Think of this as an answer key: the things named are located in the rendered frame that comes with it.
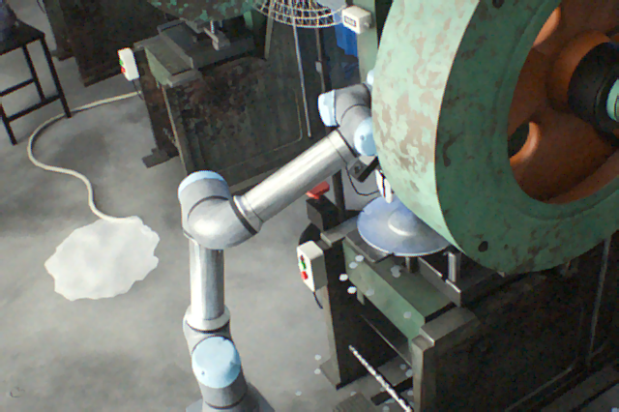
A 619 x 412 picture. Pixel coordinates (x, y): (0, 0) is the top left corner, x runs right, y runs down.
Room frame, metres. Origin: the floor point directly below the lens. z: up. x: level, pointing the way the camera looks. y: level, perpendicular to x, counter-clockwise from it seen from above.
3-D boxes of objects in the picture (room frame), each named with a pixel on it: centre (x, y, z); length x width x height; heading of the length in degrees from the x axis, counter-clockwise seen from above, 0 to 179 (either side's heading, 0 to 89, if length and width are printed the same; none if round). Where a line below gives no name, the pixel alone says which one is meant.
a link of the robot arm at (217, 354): (1.27, 0.29, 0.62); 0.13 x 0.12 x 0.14; 13
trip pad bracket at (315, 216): (1.78, -0.04, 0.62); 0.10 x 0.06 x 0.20; 25
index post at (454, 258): (1.38, -0.34, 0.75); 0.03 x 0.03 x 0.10; 25
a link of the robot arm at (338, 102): (1.48, -0.12, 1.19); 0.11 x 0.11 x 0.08; 13
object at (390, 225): (1.54, -0.27, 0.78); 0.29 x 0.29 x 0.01
